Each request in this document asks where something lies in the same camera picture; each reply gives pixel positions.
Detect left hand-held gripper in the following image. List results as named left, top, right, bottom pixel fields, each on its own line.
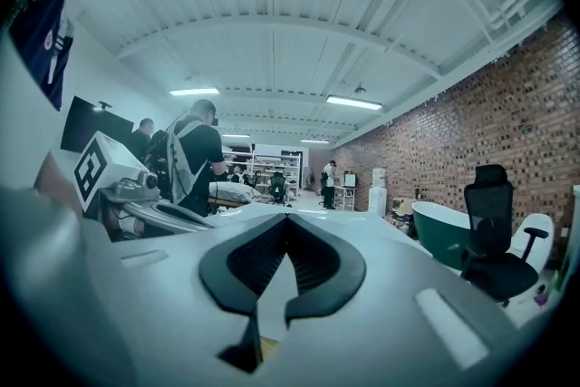
left=73, top=131, right=219, bottom=242

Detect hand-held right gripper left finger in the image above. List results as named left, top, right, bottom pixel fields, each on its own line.
left=198, top=214, right=289, bottom=374

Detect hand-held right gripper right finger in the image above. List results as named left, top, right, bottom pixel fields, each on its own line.
left=284, top=214, right=367, bottom=322

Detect person's left forearm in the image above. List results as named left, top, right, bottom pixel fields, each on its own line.
left=34, top=152, right=83, bottom=219

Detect small white table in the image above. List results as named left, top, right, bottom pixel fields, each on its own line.
left=333, top=184, right=358, bottom=211

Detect grey pillow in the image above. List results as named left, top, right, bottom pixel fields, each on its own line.
left=208, top=180, right=265, bottom=205

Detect white water dispenser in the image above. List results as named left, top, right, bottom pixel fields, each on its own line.
left=367, top=168, right=389, bottom=215

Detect green bathtub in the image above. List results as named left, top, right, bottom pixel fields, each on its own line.
left=411, top=200, right=473, bottom=271

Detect small black office chair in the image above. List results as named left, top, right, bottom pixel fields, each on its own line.
left=268, top=171, right=288, bottom=207

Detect white storage shelves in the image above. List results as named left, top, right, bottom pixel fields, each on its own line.
left=223, top=148, right=303, bottom=198

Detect person's navy shirt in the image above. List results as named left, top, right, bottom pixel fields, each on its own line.
left=7, top=0, right=87, bottom=112

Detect black mesh office chair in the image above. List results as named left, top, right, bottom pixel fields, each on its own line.
left=459, top=163, right=550, bottom=309

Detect black wall screen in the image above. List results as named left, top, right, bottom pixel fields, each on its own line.
left=60, top=94, right=136, bottom=153

